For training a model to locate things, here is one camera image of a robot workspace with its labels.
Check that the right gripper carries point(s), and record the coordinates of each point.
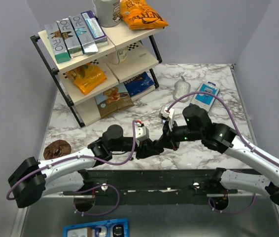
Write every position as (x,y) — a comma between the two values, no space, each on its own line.
(167,139)

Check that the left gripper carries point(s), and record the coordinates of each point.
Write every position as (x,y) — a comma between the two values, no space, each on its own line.
(148,150)

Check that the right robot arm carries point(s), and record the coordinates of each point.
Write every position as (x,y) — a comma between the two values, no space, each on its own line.
(225,140)

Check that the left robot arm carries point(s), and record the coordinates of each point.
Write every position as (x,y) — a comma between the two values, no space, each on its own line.
(34,179)

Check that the blue razor package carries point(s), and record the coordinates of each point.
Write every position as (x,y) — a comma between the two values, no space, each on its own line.
(205,101)

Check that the brown snack bag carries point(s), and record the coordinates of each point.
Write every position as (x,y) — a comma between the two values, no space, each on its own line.
(113,100)

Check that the blue chips bag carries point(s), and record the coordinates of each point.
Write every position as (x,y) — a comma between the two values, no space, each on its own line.
(138,84)

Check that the three tier shelf rack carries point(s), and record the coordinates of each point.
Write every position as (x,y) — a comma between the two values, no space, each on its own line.
(98,85)

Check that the blue tray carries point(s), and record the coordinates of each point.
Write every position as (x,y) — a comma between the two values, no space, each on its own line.
(106,228)

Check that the orange snack bag middle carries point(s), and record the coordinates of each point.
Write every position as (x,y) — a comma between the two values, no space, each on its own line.
(86,77)

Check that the white cup middle shelf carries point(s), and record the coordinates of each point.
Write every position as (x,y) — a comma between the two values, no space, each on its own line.
(118,57)

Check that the purple white box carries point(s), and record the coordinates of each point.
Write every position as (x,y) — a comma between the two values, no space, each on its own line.
(95,29)

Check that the silver brown toothpaste box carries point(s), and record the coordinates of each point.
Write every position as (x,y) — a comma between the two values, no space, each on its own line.
(70,38)

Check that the silver blue toothpaste box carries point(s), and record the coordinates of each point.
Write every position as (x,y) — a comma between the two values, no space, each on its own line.
(86,39)

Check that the teal silver toothpaste box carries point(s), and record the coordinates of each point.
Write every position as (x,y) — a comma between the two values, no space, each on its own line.
(57,43)

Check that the orange chips bag top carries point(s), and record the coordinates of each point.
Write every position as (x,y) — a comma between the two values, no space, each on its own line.
(137,14)

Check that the grey printed mug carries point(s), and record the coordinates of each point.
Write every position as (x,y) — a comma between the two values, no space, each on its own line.
(107,12)

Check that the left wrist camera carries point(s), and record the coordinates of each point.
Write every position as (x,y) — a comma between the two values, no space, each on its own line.
(141,133)

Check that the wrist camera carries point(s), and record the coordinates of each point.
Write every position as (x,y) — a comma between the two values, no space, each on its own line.
(167,115)
(141,133)

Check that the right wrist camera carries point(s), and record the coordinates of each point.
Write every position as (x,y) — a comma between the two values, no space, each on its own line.
(167,115)

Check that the black mounting rail base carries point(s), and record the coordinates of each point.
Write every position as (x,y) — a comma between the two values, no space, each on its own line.
(150,187)

